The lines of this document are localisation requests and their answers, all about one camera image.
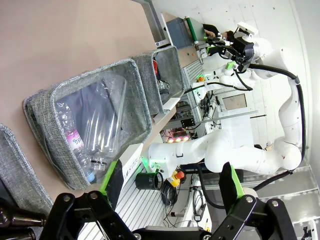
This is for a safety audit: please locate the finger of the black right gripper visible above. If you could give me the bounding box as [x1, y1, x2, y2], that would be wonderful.
[206, 45, 238, 61]
[204, 35, 236, 47]

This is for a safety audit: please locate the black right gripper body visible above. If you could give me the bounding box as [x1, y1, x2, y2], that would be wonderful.
[231, 36, 256, 73]

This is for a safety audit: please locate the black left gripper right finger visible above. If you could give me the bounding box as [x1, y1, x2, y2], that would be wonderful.
[209, 161, 300, 240]

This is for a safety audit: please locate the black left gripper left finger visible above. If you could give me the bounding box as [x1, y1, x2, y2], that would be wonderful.
[42, 159, 141, 240]

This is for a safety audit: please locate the brown glass bottle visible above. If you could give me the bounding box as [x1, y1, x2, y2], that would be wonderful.
[0, 206, 48, 227]
[0, 225, 41, 240]

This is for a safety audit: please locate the clear plastic bottle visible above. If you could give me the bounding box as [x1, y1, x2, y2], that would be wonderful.
[82, 74, 127, 173]

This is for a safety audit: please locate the person's left forearm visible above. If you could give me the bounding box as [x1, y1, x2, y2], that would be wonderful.
[202, 23, 221, 33]

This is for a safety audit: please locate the red drink can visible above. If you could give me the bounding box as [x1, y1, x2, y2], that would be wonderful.
[152, 59, 160, 79]

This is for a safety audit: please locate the grey fabric basket bottle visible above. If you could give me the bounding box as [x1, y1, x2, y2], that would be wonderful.
[0, 123, 55, 216]

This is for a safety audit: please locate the grey fabric basket can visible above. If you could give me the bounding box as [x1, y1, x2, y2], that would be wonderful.
[129, 46, 186, 115]

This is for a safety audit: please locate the grey fabric basket plastic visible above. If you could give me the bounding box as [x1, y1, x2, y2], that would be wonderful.
[22, 58, 153, 191]

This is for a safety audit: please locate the green roll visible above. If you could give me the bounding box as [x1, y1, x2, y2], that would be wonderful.
[184, 16, 201, 43]

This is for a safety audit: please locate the grey box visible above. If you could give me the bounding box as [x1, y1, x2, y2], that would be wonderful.
[166, 17, 193, 48]

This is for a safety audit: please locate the grey framed panel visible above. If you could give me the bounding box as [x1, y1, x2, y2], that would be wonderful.
[221, 94, 248, 111]

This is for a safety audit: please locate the slotted aluminium plate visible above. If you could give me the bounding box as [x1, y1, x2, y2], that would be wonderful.
[113, 172, 176, 232]

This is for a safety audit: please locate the plastic bottle pink label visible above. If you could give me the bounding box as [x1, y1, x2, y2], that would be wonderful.
[55, 101, 97, 185]

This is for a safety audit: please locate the white paper label PLASTIC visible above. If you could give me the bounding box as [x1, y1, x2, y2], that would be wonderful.
[119, 142, 145, 186]

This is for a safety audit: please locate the black pen cup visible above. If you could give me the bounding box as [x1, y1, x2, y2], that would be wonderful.
[135, 171, 165, 191]

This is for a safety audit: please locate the yellow red emergency stop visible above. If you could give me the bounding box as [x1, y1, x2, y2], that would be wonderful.
[169, 171, 185, 187]

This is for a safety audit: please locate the computer with pink lights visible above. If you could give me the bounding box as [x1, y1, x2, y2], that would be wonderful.
[162, 127, 199, 145]

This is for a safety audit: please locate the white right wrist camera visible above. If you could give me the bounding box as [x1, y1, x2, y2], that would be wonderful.
[236, 21, 258, 38]

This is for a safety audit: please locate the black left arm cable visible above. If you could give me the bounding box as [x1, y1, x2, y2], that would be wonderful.
[196, 163, 227, 210]

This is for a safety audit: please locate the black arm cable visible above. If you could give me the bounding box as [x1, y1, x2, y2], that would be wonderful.
[246, 63, 307, 191]
[196, 163, 227, 210]

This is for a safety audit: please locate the silver table frame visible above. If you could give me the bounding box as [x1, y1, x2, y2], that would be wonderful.
[136, 0, 174, 48]

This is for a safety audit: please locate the black cable bundle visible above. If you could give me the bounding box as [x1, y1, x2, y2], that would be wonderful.
[159, 182, 180, 207]

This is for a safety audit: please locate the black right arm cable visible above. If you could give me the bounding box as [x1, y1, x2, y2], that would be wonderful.
[246, 63, 307, 191]

